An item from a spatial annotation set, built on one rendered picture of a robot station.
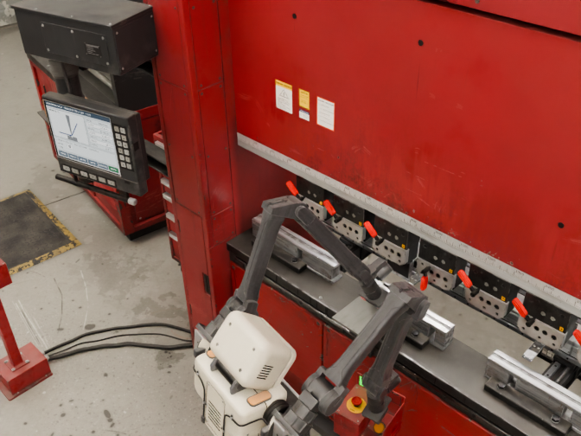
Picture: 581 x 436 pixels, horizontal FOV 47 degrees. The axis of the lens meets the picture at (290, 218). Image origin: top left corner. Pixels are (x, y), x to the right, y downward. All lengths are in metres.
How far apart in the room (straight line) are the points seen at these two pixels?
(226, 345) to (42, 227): 3.14
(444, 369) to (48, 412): 2.07
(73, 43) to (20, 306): 2.11
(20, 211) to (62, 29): 2.67
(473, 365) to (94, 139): 1.70
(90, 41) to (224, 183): 0.81
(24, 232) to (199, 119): 2.50
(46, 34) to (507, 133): 1.72
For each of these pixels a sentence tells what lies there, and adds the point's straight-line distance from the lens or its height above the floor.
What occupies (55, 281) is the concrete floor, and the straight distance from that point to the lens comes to 4.48.
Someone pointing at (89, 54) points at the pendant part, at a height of 1.82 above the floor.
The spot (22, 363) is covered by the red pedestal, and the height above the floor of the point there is 0.13.
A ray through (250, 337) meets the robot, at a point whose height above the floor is 1.38.
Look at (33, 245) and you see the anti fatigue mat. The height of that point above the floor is 0.01.
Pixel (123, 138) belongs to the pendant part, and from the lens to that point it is 2.69.
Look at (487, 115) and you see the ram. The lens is 2.02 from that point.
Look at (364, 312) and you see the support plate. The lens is 2.55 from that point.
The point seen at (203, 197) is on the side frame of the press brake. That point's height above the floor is 1.17.
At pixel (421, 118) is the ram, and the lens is 2.16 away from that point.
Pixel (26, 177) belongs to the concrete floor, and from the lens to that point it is 5.61.
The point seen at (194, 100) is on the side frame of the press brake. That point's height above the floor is 1.62.
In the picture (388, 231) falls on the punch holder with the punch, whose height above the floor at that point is 1.30.
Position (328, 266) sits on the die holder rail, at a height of 0.96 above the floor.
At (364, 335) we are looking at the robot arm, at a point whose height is 1.38.
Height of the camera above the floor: 2.76
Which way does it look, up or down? 36 degrees down
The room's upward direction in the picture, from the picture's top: 1 degrees counter-clockwise
